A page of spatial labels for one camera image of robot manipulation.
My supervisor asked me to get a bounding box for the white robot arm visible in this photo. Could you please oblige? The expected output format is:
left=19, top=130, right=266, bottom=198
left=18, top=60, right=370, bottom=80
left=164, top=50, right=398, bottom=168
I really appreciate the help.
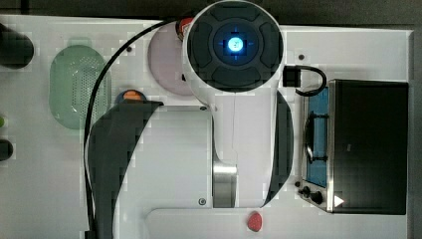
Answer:
left=86, top=0, right=293, bottom=239

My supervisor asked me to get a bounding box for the black toaster oven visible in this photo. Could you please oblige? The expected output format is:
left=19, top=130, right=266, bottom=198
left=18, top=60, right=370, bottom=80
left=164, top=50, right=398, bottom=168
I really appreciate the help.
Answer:
left=299, top=80, right=409, bottom=215

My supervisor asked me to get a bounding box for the grey round plate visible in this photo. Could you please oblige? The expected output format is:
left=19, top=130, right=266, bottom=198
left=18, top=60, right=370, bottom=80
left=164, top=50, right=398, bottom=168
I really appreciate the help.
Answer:
left=148, top=22, right=192, bottom=97

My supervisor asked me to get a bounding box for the blue bowl with orange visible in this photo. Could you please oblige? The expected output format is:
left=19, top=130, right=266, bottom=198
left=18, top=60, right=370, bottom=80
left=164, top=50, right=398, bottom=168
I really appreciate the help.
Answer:
left=114, top=90, right=146, bottom=104

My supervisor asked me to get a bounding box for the red ketchup bottle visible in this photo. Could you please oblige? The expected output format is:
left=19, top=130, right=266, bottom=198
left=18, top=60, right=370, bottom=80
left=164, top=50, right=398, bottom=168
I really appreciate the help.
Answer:
left=175, top=17, right=193, bottom=41

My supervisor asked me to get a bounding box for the red strawberry toy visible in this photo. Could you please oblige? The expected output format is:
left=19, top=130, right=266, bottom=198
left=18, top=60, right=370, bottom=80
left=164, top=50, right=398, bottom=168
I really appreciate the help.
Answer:
left=247, top=212, right=263, bottom=232

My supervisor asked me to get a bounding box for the green perforated colander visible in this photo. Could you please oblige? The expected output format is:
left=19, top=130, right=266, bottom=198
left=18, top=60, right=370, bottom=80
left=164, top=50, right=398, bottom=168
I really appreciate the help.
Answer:
left=49, top=45, right=106, bottom=129

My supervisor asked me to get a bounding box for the black cylinder cup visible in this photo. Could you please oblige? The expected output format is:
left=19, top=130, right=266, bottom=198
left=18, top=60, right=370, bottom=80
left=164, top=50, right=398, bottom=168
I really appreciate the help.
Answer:
left=0, top=24, right=34, bottom=69

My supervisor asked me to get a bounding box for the small black cylinder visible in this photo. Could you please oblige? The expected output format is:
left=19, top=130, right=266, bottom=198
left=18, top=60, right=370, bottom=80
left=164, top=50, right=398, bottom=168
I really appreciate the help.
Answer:
left=0, top=139, right=14, bottom=161

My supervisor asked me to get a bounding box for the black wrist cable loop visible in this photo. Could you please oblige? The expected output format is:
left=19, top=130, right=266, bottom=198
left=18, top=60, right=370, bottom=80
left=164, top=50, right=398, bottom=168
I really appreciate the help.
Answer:
left=283, top=65, right=328, bottom=98

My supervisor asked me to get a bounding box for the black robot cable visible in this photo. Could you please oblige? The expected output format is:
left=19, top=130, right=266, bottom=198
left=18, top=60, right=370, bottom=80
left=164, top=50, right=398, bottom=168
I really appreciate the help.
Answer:
left=83, top=18, right=187, bottom=239

